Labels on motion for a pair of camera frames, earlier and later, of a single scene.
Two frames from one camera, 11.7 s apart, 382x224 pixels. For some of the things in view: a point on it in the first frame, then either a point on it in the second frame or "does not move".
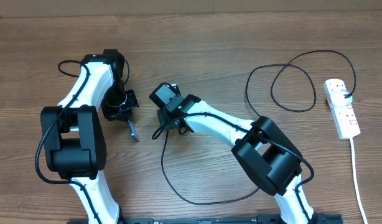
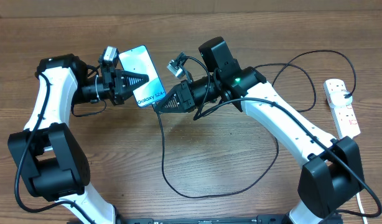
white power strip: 343,117 does not move
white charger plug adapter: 337,99 does not move
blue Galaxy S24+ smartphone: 132,131 to 139,60
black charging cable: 189,200 to 275,81
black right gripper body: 165,115 to 189,95
